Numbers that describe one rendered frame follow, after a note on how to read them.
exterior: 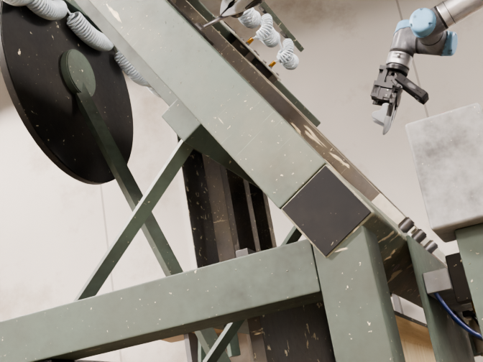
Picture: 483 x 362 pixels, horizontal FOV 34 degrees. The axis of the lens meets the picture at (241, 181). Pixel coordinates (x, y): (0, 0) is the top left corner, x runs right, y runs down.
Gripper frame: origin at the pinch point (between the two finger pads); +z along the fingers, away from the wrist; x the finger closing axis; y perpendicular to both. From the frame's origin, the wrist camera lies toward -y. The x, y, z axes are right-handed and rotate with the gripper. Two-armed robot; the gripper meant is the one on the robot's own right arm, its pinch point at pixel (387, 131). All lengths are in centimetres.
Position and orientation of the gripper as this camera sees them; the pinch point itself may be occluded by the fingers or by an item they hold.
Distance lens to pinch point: 242.9
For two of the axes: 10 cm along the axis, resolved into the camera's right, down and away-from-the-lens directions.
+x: -2.5, -2.8, -9.3
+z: -2.9, 9.3, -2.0
